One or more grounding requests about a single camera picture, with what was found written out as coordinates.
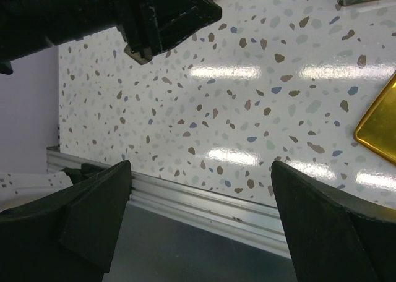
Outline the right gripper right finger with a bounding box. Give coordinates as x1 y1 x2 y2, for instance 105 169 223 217
271 161 395 281

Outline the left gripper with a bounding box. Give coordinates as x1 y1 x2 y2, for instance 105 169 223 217
1 0 142 75

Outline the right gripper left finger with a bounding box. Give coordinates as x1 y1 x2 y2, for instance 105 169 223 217
1 161 131 281

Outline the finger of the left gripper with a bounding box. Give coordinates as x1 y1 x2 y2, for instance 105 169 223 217
123 0 222 64

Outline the gold tin lid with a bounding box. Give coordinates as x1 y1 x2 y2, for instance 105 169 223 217
353 75 395 165

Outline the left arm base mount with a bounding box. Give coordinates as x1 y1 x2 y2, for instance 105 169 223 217
61 163 105 185

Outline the aluminium front rail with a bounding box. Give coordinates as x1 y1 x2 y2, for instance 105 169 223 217
47 145 290 257

